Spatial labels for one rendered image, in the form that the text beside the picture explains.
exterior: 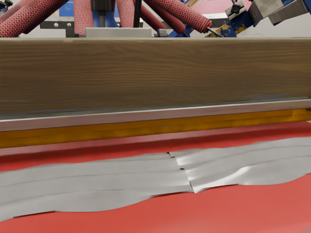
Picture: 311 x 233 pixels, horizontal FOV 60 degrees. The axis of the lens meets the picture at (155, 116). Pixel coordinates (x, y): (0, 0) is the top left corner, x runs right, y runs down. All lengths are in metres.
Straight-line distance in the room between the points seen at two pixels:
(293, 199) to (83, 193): 0.14
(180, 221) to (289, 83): 0.21
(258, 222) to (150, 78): 0.15
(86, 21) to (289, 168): 0.62
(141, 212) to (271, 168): 0.11
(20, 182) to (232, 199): 0.15
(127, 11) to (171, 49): 0.55
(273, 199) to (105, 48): 0.18
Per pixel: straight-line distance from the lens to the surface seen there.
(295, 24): 3.17
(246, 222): 0.18
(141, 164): 0.22
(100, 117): 0.25
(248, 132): 0.33
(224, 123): 0.31
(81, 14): 0.78
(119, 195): 0.19
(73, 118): 0.25
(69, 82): 0.25
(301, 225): 0.19
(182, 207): 0.18
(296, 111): 0.36
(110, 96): 0.26
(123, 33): 0.54
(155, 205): 0.19
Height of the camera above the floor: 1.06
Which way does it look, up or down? 17 degrees down
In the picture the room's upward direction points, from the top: straight up
